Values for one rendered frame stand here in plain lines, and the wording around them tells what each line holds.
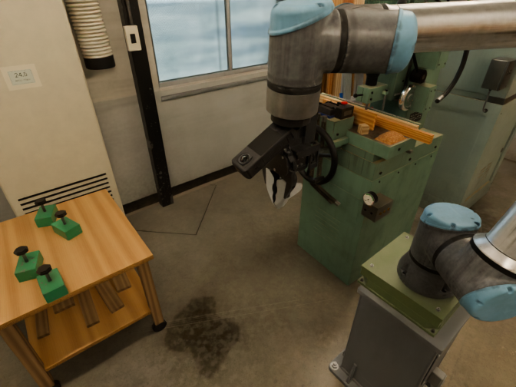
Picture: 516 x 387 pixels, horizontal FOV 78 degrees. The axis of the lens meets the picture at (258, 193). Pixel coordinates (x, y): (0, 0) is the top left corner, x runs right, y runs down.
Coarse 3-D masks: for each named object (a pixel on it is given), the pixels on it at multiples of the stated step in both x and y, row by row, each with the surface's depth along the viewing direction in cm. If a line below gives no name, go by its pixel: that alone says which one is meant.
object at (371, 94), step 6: (378, 84) 149; (384, 84) 149; (360, 90) 148; (366, 90) 145; (372, 90) 145; (378, 90) 147; (384, 90) 150; (360, 96) 149; (366, 96) 146; (372, 96) 147; (378, 96) 150; (366, 102) 147
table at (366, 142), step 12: (348, 132) 147; (372, 132) 145; (384, 132) 145; (336, 144) 144; (360, 144) 144; (372, 144) 138; (384, 144) 134; (396, 144) 134; (408, 144) 140; (384, 156) 135
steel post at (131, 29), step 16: (128, 0) 173; (128, 16) 177; (128, 32) 179; (128, 48) 183; (144, 48) 190; (144, 64) 194; (144, 80) 198; (144, 96) 203; (144, 112) 207; (144, 128) 216; (160, 144) 224; (160, 160) 230; (160, 176) 236; (160, 192) 242
